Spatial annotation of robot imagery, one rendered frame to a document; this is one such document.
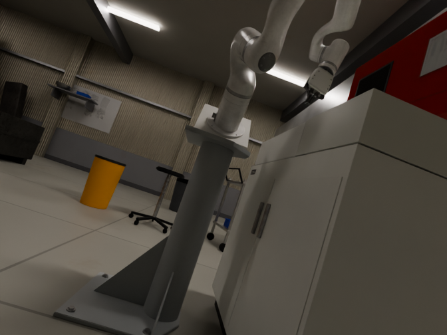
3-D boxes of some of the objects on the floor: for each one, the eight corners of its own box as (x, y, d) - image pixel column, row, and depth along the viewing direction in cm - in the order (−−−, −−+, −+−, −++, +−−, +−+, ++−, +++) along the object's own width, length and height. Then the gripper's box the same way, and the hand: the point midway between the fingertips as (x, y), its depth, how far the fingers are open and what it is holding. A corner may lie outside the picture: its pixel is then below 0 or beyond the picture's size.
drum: (113, 209, 322) (130, 165, 328) (102, 211, 286) (121, 163, 292) (84, 199, 319) (102, 156, 325) (70, 201, 283) (90, 152, 289)
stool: (173, 227, 334) (191, 178, 341) (175, 236, 282) (195, 178, 289) (130, 214, 324) (149, 163, 331) (123, 221, 271) (146, 161, 278)
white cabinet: (303, 327, 158) (340, 199, 166) (489, 546, 63) (553, 222, 71) (204, 298, 149) (249, 165, 158) (245, 504, 54) (352, 141, 63)
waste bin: (189, 217, 498) (201, 184, 505) (163, 208, 496) (175, 175, 503) (191, 214, 553) (201, 185, 560) (167, 207, 551) (178, 177, 558)
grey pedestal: (52, 316, 91) (136, 102, 99) (99, 274, 135) (154, 128, 143) (190, 356, 95) (259, 147, 103) (192, 303, 138) (241, 159, 147)
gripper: (316, 58, 113) (297, 92, 111) (344, 77, 115) (324, 111, 113) (308, 65, 121) (289, 98, 118) (334, 83, 122) (316, 115, 120)
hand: (308, 100), depth 116 cm, fingers closed
